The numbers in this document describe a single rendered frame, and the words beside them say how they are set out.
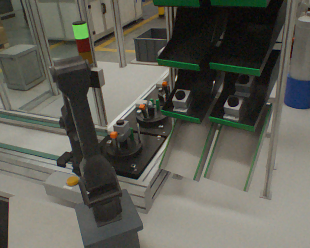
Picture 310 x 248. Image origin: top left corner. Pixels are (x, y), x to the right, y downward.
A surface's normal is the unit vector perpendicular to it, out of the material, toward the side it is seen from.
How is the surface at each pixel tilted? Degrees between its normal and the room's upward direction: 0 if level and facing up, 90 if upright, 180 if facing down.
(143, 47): 90
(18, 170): 90
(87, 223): 0
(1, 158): 90
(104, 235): 0
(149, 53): 90
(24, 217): 0
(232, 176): 45
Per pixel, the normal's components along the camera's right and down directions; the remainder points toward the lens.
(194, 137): -0.44, -0.29
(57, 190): -0.39, 0.49
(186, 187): -0.07, -0.86
